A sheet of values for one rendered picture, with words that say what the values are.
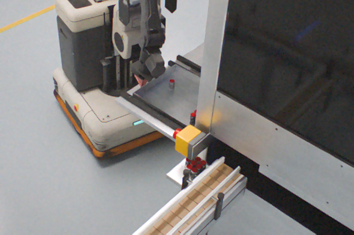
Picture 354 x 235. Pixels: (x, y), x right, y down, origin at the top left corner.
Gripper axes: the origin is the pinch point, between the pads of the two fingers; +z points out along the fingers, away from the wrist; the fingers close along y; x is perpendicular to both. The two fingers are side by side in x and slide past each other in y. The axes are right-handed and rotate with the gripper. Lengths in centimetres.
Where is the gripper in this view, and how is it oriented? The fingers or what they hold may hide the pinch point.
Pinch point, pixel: (142, 85)
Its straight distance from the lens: 203.7
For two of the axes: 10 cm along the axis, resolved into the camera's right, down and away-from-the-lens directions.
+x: 6.7, -4.6, 5.8
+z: -1.7, 6.7, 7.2
